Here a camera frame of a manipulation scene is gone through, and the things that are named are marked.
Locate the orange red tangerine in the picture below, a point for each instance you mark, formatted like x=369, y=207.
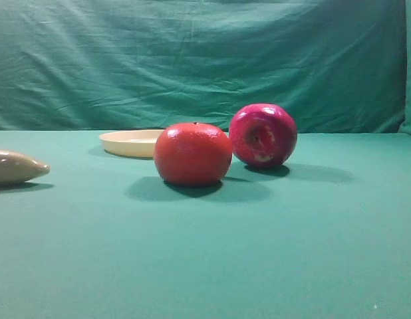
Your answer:
x=192, y=154

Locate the green backdrop cloth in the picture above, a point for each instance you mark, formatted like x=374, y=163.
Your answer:
x=335, y=66

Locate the green table cloth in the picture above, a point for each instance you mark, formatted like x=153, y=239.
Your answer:
x=328, y=235

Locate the pale yellow plate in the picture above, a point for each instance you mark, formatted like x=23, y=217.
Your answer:
x=131, y=143

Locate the beige elongated fruit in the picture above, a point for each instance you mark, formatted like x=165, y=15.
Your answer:
x=18, y=168

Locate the magenta red apple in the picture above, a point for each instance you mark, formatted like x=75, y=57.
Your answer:
x=263, y=135

